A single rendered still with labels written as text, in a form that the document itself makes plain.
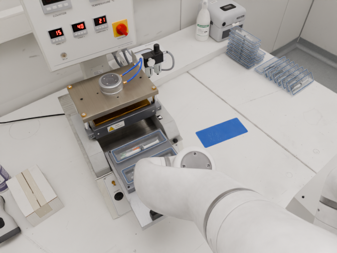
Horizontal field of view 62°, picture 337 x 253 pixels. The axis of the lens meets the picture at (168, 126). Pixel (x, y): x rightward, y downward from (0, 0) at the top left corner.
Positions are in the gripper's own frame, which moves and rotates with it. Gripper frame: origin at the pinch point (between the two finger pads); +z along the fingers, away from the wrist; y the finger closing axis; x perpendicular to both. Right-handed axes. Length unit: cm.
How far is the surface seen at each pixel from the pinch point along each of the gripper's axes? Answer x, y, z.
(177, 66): 61, 47, 45
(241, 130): 12, 51, 32
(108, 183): 13.5, -13.6, 17.0
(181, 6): 97, 69, 43
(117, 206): 5.8, -13.6, 24.7
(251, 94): 27, 71, 38
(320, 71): 43, 218, 123
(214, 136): 15, 38, 33
